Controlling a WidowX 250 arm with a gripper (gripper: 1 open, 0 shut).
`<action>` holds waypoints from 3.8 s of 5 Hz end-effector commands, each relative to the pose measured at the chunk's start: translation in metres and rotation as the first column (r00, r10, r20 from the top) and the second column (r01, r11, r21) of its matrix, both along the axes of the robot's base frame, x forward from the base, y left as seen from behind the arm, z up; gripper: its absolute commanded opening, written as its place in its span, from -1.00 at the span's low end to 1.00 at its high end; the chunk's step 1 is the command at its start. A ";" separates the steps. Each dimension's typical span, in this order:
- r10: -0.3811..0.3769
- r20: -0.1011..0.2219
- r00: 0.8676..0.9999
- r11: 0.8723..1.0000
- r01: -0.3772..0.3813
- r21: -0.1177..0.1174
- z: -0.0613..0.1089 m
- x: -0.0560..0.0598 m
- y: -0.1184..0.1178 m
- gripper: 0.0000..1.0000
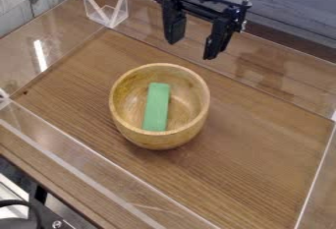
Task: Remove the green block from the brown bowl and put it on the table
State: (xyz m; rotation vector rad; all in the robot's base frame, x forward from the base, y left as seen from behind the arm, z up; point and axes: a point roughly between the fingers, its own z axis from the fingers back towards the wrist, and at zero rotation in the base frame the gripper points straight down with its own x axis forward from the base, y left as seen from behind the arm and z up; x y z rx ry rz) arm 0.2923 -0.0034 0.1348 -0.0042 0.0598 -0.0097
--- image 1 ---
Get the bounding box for brown wooden bowl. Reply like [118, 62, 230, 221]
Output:
[110, 63, 211, 150]

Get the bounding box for green rectangular block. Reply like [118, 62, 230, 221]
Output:
[142, 83, 171, 132]

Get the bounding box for black cable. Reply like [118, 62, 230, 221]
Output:
[0, 199, 44, 229]

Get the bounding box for clear acrylic front barrier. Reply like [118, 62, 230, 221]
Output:
[0, 88, 219, 229]

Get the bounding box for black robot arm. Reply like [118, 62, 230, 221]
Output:
[160, 0, 252, 60]

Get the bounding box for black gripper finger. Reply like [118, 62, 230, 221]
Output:
[162, 0, 187, 44]
[204, 18, 235, 60]

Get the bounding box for black device with knob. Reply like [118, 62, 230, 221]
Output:
[35, 202, 76, 229]

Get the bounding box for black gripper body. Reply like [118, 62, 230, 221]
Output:
[158, 0, 254, 32]

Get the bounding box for black table leg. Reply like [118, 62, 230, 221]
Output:
[35, 186, 48, 204]

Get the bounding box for clear acrylic corner bracket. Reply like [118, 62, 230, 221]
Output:
[83, 0, 128, 29]

